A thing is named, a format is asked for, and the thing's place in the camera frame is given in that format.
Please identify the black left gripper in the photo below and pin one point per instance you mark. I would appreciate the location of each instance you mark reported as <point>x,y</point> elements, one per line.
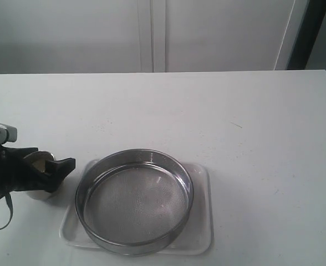
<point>25,176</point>

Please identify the stainless steel cup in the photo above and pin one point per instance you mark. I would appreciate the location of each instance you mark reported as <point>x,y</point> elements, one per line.
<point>41,195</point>

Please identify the round steel mesh sieve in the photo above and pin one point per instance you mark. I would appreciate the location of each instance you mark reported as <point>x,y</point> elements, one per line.
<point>135,202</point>

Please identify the rice and millet grains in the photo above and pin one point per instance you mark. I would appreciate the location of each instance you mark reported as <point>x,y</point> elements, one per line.
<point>40,165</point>

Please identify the white cabinet doors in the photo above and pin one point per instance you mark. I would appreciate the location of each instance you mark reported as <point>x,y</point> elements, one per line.
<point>147,36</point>

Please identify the white plastic tray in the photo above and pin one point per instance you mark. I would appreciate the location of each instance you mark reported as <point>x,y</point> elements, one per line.
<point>195,238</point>

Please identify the dark grey post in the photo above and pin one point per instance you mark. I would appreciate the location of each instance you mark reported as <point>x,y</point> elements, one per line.
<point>307,34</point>

